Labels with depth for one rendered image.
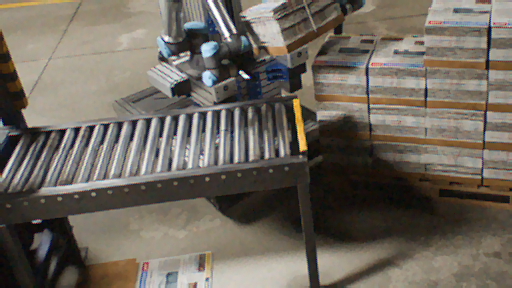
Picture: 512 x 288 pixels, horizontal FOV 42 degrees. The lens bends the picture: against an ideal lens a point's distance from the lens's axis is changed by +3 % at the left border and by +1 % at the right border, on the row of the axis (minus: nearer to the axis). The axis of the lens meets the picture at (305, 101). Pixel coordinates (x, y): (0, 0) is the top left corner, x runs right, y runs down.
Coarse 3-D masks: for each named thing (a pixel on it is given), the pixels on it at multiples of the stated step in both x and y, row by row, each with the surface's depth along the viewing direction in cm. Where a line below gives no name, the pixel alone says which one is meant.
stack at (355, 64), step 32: (320, 64) 331; (352, 64) 327; (384, 64) 323; (416, 64) 320; (384, 96) 331; (416, 96) 326; (448, 96) 321; (480, 96) 317; (320, 128) 352; (352, 128) 346; (384, 128) 341; (416, 128) 336; (448, 128) 330; (480, 128) 325; (352, 160) 358; (384, 160) 352; (416, 160) 347; (448, 160) 340; (480, 160) 335; (352, 192) 369; (384, 192) 364; (416, 192) 357
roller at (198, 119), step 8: (200, 112) 306; (200, 120) 300; (192, 128) 295; (200, 128) 295; (192, 136) 289; (200, 136) 290; (192, 144) 283; (200, 144) 286; (192, 152) 277; (200, 152) 281; (192, 160) 272; (192, 168) 268
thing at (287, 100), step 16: (288, 96) 311; (160, 112) 309; (176, 112) 307; (192, 112) 306; (272, 112) 310; (288, 112) 311; (32, 128) 307; (48, 128) 305; (64, 128) 304; (80, 128) 305; (176, 128) 310; (16, 144) 306
